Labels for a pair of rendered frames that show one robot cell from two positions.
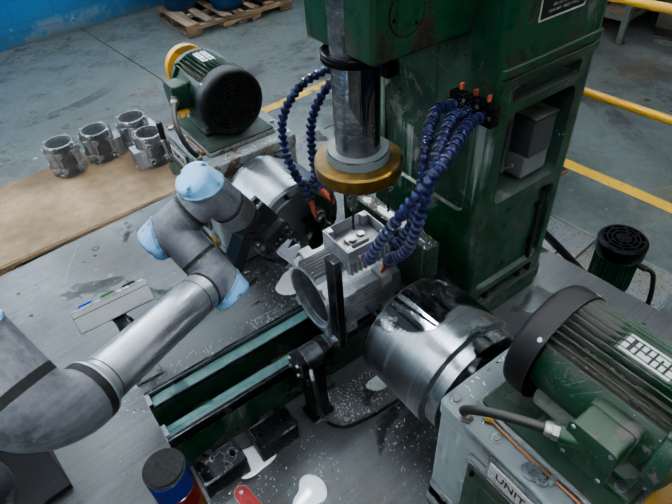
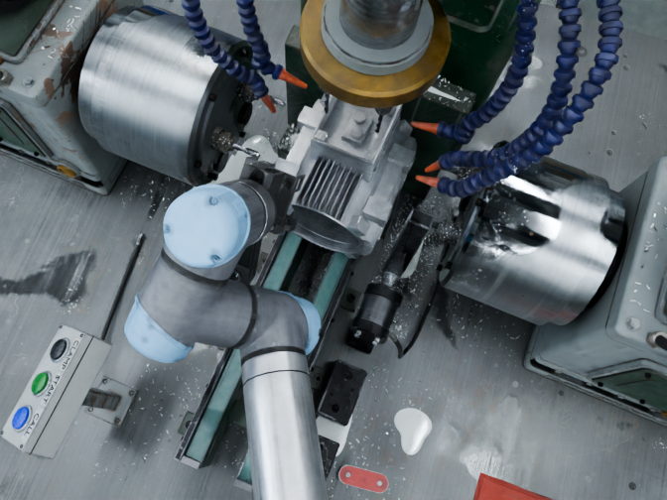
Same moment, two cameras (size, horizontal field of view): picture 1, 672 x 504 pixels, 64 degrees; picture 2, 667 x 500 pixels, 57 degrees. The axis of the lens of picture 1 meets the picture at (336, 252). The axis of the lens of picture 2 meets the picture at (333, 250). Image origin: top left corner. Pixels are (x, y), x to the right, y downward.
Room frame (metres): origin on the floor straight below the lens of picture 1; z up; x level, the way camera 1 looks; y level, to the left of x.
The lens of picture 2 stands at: (0.60, 0.27, 1.94)
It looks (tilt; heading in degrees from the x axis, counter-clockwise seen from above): 72 degrees down; 316
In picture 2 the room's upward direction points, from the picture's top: 10 degrees clockwise
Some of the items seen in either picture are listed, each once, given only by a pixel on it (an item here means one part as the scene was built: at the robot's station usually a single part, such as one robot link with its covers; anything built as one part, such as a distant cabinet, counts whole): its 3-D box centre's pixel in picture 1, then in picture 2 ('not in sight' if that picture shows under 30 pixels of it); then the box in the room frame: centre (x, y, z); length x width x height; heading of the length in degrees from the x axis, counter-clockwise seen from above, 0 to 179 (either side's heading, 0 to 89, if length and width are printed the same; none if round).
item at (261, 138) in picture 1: (234, 178); (32, 54); (1.41, 0.30, 0.99); 0.35 x 0.31 x 0.37; 33
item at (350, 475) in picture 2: (250, 503); (363, 478); (0.48, 0.22, 0.81); 0.09 x 0.03 x 0.02; 41
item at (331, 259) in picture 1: (336, 304); (404, 250); (0.73, 0.01, 1.12); 0.04 x 0.03 x 0.26; 123
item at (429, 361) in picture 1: (449, 359); (539, 240); (0.63, -0.21, 1.04); 0.41 x 0.25 x 0.25; 33
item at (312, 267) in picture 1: (344, 279); (341, 177); (0.90, -0.02, 1.01); 0.20 x 0.19 x 0.19; 122
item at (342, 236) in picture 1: (356, 242); (355, 130); (0.92, -0.05, 1.11); 0.12 x 0.11 x 0.07; 122
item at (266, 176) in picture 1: (271, 200); (148, 85); (1.21, 0.17, 1.04); 0.37 x 0.25 x 0.25; 33
